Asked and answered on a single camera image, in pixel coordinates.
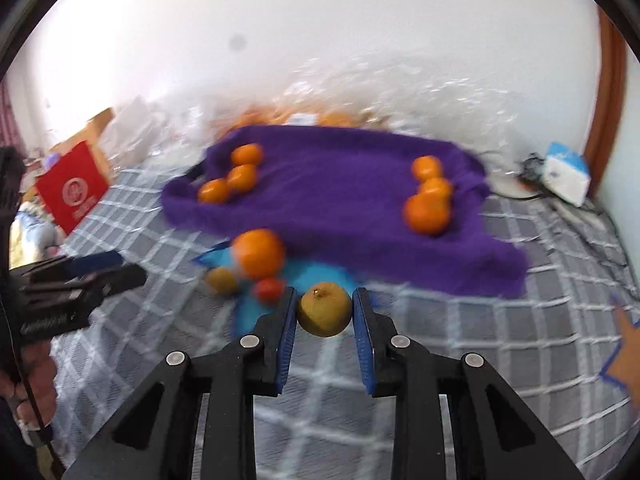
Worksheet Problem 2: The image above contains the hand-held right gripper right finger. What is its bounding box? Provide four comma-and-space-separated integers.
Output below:
351, 287, 586, 480

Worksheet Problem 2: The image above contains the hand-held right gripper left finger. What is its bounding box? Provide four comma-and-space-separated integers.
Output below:
62, 286, 298, 480

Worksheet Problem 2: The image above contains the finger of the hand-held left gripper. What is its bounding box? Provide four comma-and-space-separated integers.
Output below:
62, 251, 124, 277
27, 262, 148, 307

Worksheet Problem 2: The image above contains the yellow-green round fruit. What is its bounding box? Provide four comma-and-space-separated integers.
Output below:
297, 282, 352, 338
206, 266, 241, 296

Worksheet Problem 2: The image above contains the orange mandarin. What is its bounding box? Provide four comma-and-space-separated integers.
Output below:
231, 143, 264, 166
232, 229, 286, 281
411, 156, 444, 181
403, 193, 451, 236
417, 177, 455, 201
226, 164, 259, 193
197, 178, 233, 205

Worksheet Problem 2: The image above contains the purple towel-lined tray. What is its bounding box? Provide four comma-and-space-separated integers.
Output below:
161, 125, 531, 301

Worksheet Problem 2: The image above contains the person's left hand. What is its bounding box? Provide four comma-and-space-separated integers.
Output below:
0, 340, 58, 433

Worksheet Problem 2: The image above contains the red cherry tomato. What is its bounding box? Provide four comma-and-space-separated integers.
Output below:
252, 277, 286, 305

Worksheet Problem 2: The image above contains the red paper shopping bag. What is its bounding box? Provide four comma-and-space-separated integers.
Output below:
35, 141, 111, 236

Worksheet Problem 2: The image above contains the grey checked bedsheet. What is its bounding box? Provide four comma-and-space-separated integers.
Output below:
47, 160, 640, 480

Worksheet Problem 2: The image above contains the wooden headboard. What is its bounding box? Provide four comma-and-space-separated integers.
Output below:
50, 107, 116, 171

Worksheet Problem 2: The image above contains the white plastic bag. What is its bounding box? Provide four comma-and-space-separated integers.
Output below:
100, 97, 166, 161

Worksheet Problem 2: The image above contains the large clear bag of mandarins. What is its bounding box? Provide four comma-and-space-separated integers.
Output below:
270, 55, 521, 153

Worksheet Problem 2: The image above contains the white and blue box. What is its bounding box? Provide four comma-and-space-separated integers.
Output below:
542, 142, 591, 208

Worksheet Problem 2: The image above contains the brown wooden door frame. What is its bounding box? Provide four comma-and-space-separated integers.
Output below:
582, 7, 628, 201

